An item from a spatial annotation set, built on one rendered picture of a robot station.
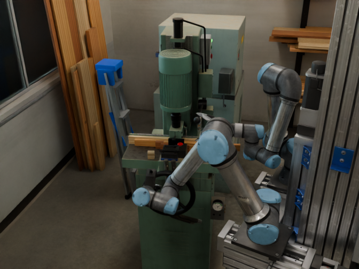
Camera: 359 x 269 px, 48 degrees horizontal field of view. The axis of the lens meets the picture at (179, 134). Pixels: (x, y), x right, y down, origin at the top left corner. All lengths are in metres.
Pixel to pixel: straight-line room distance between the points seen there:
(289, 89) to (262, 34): 2.49
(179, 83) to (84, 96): 1.59
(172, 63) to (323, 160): 0.87
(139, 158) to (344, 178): 1.10
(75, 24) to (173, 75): 1.82
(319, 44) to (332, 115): 2.28
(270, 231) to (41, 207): 2.32
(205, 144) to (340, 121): 0.55
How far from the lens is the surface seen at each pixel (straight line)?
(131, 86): 4.93
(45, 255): 3.12
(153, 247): 2.66
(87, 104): 3.61
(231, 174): 1.54
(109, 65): 3.00
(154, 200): 1.72
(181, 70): 2.10
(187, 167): 1.73
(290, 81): 1.96
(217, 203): 2.30
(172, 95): 2.15
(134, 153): 2.34
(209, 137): 1.46
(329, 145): 1.75
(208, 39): 2.40
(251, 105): 4.67
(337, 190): 1.84
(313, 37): 3.93
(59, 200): 3.59
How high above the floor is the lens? 2.09
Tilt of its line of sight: 28 degrees down
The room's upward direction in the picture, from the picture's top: 1 degrees counter-clockwise
